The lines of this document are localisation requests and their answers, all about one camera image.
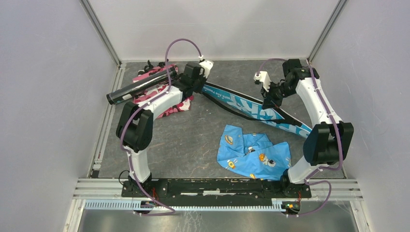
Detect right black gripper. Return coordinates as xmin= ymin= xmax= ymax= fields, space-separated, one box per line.
xmin=261 ymin=80 xmax=297 ymax=109

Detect blue sport racket bag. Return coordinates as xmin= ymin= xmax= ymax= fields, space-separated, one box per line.
xmin=202 ymin=82 xmax=312 ymax=138

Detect black shuttlecock tube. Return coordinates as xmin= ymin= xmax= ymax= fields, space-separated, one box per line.
xmin=106 ymin=69 xmax=168 ymax=105

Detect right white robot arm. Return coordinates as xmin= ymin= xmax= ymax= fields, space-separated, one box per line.
xmin=254 ymin=59 xmax=354 ymax=197

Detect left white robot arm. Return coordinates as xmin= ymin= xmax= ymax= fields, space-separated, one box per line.
xmin=116 ymin=59 xmax=214 ymax=197

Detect pink camouflage shorts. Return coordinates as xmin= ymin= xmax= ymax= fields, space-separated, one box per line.
xmin=132 ymin=59 xmax=194 ymax=120

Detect blue astronaut print cloth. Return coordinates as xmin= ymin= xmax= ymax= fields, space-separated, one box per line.
xmin=217 ymin=125 xmax=292 ymax=181

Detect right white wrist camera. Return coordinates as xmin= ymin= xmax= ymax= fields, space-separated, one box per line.
xmin=253 ymin=71 xmax=271 ymax=92

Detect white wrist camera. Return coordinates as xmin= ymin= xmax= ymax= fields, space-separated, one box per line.
xmin=198 ymin=55 xmax=214 ymax=79
xmin=253 ymin=71 xmax=271 ymax=92

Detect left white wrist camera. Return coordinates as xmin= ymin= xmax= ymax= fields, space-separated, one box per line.
xmin=198 ymin=55 xmax=214 ymax=79

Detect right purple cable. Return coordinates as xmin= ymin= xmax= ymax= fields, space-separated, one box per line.
xmin=258 ymin=58 xmax=344 ymax=217

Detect purple cable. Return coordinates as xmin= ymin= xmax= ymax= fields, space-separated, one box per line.
xmin=119 ymin=39 xmax=204 ymax=217
xmin=258 ymin=58 xmax=344 ymax=217

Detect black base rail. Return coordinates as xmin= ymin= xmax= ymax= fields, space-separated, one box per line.
xmin=121 ymin=177 xmax=312 ymax=211

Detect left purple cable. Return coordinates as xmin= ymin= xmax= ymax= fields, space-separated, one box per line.
xmin=119 ymin=39 xmax=204 ymax=217

